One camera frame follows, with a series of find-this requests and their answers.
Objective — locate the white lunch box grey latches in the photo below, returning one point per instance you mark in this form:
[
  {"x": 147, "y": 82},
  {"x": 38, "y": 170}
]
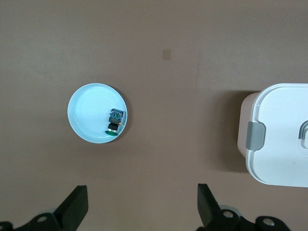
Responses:
[{"x": 281, "y": 120}]

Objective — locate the light blue round plate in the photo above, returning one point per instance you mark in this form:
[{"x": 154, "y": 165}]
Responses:
[{"x": 89, "y": 108}]

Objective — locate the small brown tape patch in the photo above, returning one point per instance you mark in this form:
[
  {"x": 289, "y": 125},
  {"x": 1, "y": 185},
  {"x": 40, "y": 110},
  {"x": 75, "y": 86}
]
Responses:
[{"x": 166, "y": 54}]

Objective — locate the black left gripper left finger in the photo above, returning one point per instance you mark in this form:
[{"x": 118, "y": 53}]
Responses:
[{"x": 72, "y": 209}]

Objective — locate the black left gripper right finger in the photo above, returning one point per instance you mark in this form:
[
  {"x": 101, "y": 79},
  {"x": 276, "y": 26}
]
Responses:
[{"x": 208, "y": 207}]

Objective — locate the green push button switch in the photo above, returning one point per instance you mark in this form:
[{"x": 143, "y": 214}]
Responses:
[{"x": 115, "y": 118}]

